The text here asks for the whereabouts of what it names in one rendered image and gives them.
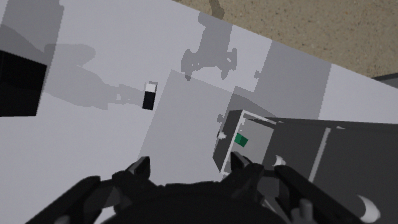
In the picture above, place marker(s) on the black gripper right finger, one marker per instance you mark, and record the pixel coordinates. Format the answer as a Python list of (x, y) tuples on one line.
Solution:
[(300, 200)]

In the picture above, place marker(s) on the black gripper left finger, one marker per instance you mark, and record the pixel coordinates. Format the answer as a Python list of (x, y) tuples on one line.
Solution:
[(125, 188)]

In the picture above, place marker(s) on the grey chest of drawers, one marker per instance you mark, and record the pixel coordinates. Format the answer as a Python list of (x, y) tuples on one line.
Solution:
[(361, 126)]

